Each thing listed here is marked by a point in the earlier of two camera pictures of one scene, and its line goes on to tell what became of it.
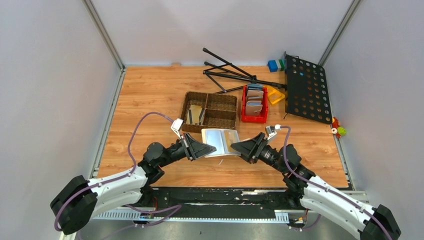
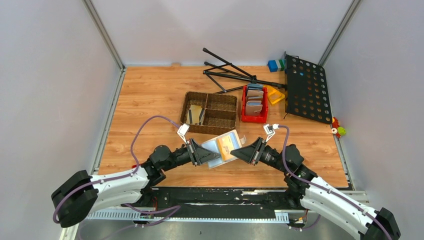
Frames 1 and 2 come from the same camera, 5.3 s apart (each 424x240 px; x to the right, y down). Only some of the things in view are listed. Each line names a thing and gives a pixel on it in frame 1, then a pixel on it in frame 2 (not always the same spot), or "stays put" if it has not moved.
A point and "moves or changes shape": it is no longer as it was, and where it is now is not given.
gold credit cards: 195,114 stays put
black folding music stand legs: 230,76 stays put
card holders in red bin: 254,96 stays put
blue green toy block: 278,65 stays put
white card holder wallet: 222,139 moves or changes shape
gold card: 231,136 → 226,147
